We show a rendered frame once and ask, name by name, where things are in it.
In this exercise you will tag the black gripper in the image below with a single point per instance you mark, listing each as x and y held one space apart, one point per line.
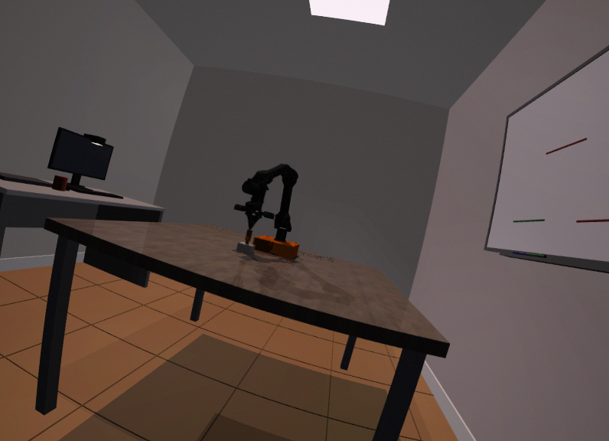
253 218

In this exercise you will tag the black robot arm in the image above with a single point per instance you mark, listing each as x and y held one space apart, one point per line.
257 186

